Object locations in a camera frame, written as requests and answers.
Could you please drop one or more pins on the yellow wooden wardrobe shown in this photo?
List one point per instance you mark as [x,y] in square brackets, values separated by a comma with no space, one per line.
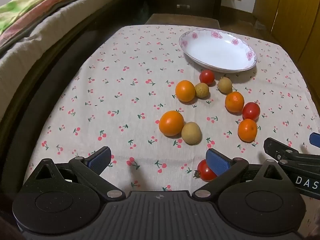
[295,17]

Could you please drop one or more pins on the white floral rim plate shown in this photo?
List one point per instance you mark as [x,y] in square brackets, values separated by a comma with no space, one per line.
[217,50]

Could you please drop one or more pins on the small orange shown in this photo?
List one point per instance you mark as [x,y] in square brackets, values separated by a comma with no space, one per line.
[234,101]
[185,90]
[247,130]

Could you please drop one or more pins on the large longan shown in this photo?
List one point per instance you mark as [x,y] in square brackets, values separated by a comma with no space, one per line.
[191,133]

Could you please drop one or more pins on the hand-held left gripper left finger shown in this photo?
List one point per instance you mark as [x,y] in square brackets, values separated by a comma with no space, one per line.
[100,158]

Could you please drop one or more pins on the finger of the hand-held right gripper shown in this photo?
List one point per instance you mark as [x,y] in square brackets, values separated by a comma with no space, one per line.
[277,148]
[315,139]

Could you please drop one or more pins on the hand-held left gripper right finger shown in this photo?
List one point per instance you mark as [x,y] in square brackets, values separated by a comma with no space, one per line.
[217,163]

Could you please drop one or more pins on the red cherry tomato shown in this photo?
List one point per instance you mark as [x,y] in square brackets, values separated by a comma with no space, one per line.
[203,173]
[251,111]
[207,77]

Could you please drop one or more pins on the cherry print tablecloth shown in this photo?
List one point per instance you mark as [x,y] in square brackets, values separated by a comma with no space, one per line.
[125,67]

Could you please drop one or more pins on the dark wooden bed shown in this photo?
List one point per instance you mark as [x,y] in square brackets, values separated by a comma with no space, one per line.
[62,55]

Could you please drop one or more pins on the large orange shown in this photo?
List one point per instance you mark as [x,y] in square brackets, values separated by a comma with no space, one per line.
[171,123]

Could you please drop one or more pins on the small longan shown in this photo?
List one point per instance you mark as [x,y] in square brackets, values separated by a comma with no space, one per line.
[225,84]
[201,90]

